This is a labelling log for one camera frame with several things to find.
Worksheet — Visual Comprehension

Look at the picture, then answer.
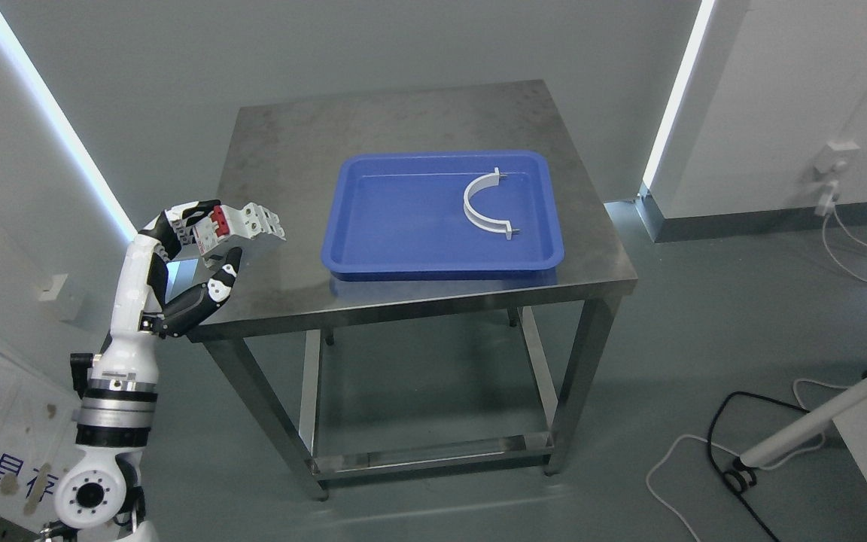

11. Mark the black cable on floor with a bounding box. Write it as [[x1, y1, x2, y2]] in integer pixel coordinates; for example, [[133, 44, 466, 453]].
[[707, 361, 867, 542]]

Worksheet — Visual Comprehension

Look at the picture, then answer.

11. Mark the grey circuit breaker red switch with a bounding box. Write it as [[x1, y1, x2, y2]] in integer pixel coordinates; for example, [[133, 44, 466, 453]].
[[193, 202, 287, 269]]

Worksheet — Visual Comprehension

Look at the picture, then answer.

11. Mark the blue plastic tray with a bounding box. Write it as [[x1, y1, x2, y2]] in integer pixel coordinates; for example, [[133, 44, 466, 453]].
[[321, 150, 565, 281]]

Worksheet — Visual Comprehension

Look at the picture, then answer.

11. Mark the stainless steel table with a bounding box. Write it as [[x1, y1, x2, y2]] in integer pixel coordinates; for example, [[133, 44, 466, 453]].
[[190, 80, 637, 501]]

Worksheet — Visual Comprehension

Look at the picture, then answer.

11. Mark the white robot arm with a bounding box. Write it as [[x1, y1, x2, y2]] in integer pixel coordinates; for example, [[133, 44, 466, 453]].
[[38, 390, 159, 541]]

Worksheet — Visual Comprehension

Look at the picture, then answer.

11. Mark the white wall box left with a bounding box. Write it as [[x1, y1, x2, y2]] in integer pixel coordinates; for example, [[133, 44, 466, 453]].
[[38, 273, 86, 322]]

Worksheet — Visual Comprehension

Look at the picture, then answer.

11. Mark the white wall socket with plug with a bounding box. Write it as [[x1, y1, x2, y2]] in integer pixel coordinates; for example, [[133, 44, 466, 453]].
[[813, 140, 860, 218]]

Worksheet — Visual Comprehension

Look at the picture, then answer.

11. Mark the white cable on floor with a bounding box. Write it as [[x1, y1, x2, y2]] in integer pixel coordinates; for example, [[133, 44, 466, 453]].
[[644, 203, 867, 542]]

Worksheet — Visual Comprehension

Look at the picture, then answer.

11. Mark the white stand leg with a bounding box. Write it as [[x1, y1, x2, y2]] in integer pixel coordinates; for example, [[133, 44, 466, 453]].
[[732, 377, 867, 470]]

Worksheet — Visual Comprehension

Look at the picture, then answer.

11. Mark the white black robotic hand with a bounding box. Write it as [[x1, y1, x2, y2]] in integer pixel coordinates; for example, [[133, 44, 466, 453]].
[[70, 199, 243, 400]]

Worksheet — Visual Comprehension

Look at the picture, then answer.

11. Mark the white semicircular pipe clamp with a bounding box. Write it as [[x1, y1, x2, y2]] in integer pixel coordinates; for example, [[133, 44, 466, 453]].
[[461, 167, 520, 242]]

